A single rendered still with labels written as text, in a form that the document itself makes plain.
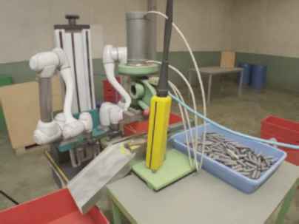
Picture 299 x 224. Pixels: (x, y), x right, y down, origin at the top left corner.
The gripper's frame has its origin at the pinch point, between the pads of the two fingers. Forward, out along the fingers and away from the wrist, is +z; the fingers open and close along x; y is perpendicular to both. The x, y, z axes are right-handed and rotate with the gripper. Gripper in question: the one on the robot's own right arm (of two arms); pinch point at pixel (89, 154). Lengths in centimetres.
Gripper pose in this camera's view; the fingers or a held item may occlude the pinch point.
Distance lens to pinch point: 183.5
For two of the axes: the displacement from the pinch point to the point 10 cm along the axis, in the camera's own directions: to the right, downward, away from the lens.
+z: 0.0, 9.4, 3.3
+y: -6.8, -2.4, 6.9
